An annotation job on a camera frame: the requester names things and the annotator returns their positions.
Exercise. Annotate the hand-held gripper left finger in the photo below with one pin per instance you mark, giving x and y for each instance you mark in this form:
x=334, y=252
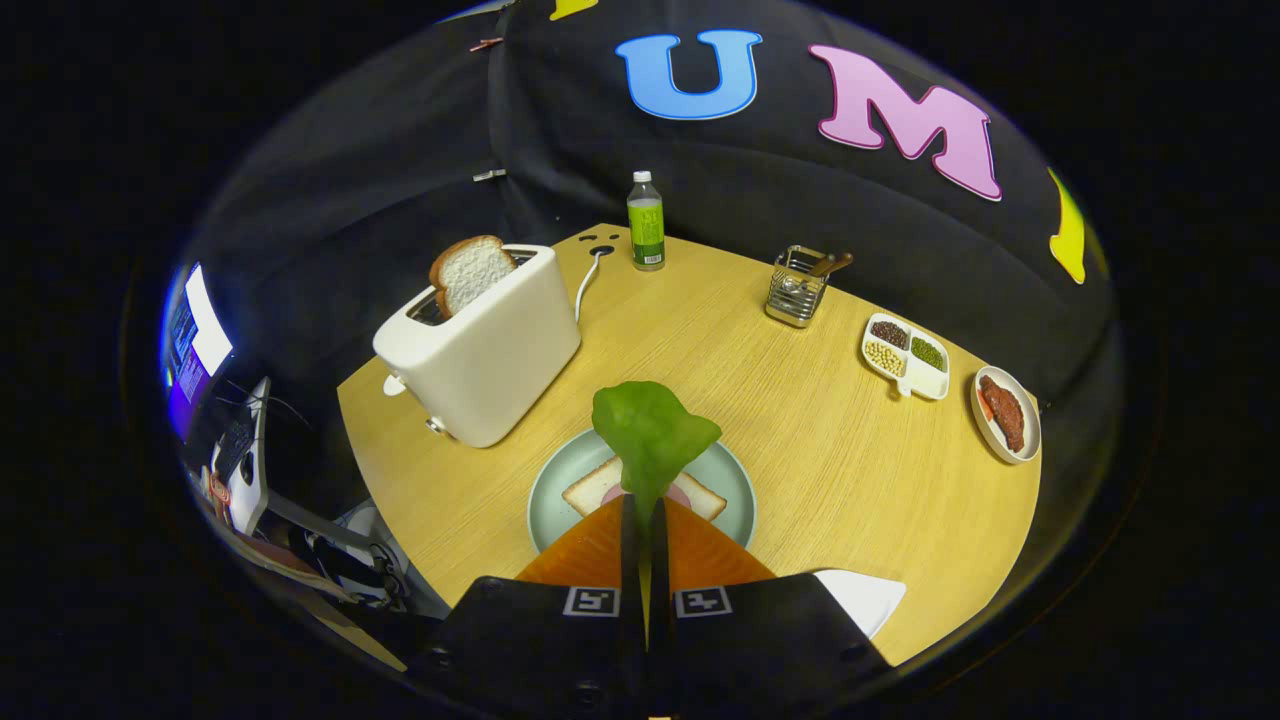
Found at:
x=630, y=570

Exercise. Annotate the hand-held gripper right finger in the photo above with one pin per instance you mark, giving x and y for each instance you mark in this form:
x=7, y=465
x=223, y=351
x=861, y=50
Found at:
x=660, y=570

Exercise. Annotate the green lettuce leaf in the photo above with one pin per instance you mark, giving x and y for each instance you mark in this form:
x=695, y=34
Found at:
x=650, y=430

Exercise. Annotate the toasted bread slice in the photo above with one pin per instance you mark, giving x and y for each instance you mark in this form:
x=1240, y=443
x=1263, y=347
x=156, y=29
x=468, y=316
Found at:
x=472, y=272

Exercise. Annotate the pink ham slice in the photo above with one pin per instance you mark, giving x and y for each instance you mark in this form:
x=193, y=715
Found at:
x=680, y=495

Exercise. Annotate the white bread slice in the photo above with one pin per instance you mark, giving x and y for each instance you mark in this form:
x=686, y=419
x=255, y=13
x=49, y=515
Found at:
x=595, y=490

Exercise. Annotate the pale green round plate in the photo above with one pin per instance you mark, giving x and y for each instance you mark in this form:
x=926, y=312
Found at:
x=735, y=480

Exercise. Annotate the white rounded square plate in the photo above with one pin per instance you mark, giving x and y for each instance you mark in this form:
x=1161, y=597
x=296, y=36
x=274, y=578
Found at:
x=865, y=600

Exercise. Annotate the white toaster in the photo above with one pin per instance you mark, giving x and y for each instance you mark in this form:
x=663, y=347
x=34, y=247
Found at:
x=490, y=360

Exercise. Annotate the dark equipment pile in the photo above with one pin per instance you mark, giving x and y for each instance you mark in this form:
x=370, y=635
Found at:
x=345, y=560

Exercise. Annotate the white divided bean dish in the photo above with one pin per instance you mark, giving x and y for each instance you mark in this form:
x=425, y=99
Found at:
x=925, y=380

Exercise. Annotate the green label drink bottle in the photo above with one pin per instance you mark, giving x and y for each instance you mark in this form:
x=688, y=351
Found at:
x=646, y=230

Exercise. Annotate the red meat slice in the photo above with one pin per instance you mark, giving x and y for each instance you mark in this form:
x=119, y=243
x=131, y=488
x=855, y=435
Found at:
x=1003, y=412

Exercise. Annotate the round white meat plate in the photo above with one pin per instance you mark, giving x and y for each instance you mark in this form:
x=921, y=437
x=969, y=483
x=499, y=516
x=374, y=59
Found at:
x=1032, y=420

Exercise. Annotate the computer monitor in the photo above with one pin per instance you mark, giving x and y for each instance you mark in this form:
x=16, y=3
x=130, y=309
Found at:
x=195, y=350

